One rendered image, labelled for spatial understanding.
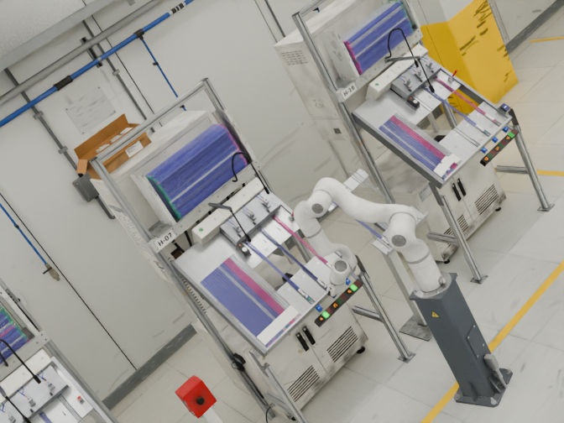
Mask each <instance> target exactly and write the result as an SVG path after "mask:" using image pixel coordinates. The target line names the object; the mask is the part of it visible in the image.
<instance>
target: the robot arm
mask: <svg viewBox="0 0 564 423"><path fill-rule="evenodd" d="M332 202H335V203H336V204H337V205H338V206H339V207H340V208H341V209H342V211H343V212H344V213H345V214H346V215H347V216H349V217H351V218H354V219H356V220H359V221H361V222H366V223H376V222H387V223H388V224H389V228H388V233H387V235H388V240H389V244H390V245H391V247H392V248H394V249H395V250H397V251H399V252H401V253H402V254H403V256H404V258H405V261H406V263H407V264H408V266H409V268H410V271H411V273H412V274H413V275H414V277H415V280H416V283H415V285H414V288H413V291H414V293H415V295H416V296H417V297H419V298H421V299H429V298H433V297H436V296H438V295H440V294H442V293H443V292H444V291H446V290H447V289H448V287H449V286H450V284H451V282H452V278H451V276H450V275H449V273H447V272H445V271H440V270H439V269H438V267H437V265H436V262H435V260H434V259H433V257H432V255H431V252H430V250H429V248H428V247H427V245H426V243H425V242H424V241H423V240H421V239H419V238H416V236H415V227H416V223H417V215H416V213H415V211H414V210H413V209H412V208H410V207H409V206H405V205H398V204H377V203H373V202H371V201H366V200H364V199H362V198H360V197H357V196H355V195H354V194H352V193H351V192H349V191H348V190H347V189H346V188H345V187H344V186H343V185H342V184H341V183H340V182H339V181H338V180H335V179H333V178H329V177H326V178H322V179H321V180H319V181H318V182H317V184H316V186H315V188H314V190H313V192H312V194H311V197H310V198H309V199H308V200H307V201H301V202H300V203H299V204H298V205H297V206H296V207H295V209H294V219H295V221H296V223H297V225H298V226H299V228H300V230H301V231H302V232H303V233H304V235H305V237H306V239H307V240H308V242H309V243H310V245H311V246H312V247H313V249H314V250H315V252H316V253H317V255H318V256H320V257H326V256H327V255H329V254H331V253H334V252H336V251H338V252H339V253H340V254H341V255H342V258H340V259H336V260H335V261H334V262H333V263H332V269H331V273H330V277H329V281H330V283H329V285H328V286H327V289H326V291H327V292H328V291H329V292H328V294H327V295H329V296H330V295H331V296H336V295H337V293H338V292H339V291H340V290H341V289H342V288H343V287H344V286H345V284H346V278H347V276H348V274H349V273H350V272H351V271H352V270H353V269H354V268H355V266H356V265H357V263H358V261H357V259H356V257H355V255H354V254H353V252H352V250H351V249H350V248H349V247H348V246H346V245H344V244H341V243H331V242H330V240H329V239H328V237H327V235H326V234H325V232H324V231H323V229H322V227H321V225H320V224H319V222H318V221H317V220H316V217H321V216H323V215H324V214H325V213H326V212H327V211H328V209H329V208H330V206H331V203H332Z"/></svg>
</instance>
